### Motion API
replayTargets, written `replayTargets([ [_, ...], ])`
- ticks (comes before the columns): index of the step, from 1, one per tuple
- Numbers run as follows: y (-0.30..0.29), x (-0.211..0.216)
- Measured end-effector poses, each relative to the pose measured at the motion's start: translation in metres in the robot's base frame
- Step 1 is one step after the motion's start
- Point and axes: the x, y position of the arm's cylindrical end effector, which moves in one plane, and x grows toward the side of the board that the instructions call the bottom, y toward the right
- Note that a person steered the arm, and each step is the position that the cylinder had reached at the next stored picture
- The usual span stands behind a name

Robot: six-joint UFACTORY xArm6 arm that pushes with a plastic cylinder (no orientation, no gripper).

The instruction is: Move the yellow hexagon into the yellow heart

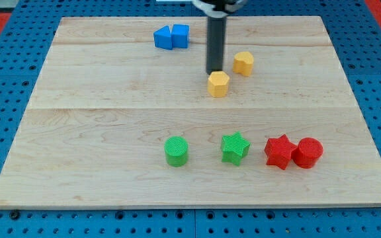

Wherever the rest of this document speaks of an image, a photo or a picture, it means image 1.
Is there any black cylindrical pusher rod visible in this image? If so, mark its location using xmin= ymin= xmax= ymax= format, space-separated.
xmin=206 ymin=17 xmax=226 ymax=74

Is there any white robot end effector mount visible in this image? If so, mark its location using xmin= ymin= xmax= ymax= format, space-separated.
xmin=192 ymin=0 xmax=247 ymax=17

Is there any yellow hexagon block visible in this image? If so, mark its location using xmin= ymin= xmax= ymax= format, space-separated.
xmin=207 ymin=71 xmax=230 ymax=98

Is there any yellow heart block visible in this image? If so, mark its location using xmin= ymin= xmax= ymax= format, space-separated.
xmin=232 ymin=52 xmax=254 ymax=77

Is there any blue cube block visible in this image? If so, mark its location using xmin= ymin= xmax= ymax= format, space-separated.
xmin=171 ymin=24 xmax=190 ymax=48

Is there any blue triangle block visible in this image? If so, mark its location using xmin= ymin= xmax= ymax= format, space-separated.
xmin=153 ymin=26 xmax=173 ymax=50

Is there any green star block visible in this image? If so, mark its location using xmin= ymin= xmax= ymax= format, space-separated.
xmin=221 ymin=132 xmax=251 ymax=166

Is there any green cylinder block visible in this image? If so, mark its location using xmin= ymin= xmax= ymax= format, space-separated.
xmin=164 ymin=136 xmax=189 ymax=167

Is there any red star block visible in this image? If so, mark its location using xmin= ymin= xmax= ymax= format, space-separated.
xmin=264 ymin=134 xmax=297 ymax=170

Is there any red cylinder block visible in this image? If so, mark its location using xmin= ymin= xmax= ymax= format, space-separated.
xmin=292 ymin=138 xmax=323 ymax=169

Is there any light wooden board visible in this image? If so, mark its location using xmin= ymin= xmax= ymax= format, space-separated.
xmin=0 ymin=16 xmax=381 ymax=210

